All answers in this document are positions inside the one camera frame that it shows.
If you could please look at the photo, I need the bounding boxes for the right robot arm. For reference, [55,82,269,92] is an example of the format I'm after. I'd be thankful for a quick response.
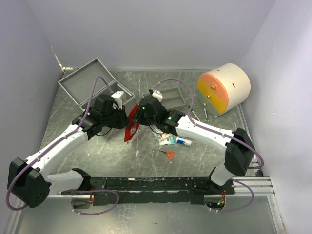
[133,95,255,194]

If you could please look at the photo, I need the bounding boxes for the teal white bandage packet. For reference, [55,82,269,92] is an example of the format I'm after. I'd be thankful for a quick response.
[159,135,175,146]

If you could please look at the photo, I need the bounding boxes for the white blue tube bottle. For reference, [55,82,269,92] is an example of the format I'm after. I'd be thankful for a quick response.
[175,137,192,146]

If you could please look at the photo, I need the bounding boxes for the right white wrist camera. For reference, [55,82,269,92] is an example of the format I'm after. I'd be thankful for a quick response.
[149,89,163,102]

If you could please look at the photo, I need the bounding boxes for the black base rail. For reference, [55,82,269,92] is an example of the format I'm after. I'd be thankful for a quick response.
[61,177,234,206]

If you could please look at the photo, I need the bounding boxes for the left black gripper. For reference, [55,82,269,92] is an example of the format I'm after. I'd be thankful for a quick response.
[102,104,132,129]

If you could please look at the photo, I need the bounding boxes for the orange small scissors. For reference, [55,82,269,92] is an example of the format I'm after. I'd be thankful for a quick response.
[159,150,176,160]

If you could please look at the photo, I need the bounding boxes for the green cap marker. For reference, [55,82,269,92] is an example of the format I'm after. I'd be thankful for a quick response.
[188,105,200,121]

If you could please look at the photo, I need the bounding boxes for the red first aid pouch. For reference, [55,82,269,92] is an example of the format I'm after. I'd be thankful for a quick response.
[124,104,139,142]

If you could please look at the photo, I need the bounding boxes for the white blue gauze packet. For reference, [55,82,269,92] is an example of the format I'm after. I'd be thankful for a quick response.
[151,126,170,142]

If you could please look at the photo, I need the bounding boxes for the beige cylinder drum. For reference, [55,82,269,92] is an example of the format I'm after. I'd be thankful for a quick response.
[196,63,251,116]

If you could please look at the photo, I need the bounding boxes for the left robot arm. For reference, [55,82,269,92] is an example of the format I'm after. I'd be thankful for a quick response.
[6,91,130,210]

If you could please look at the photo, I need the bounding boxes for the grey open storage case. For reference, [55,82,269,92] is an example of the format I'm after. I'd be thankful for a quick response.
[58,58,136,114]

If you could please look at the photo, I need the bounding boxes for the grey divided tray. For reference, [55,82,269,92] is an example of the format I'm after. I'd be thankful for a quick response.
[139,87,186,111]

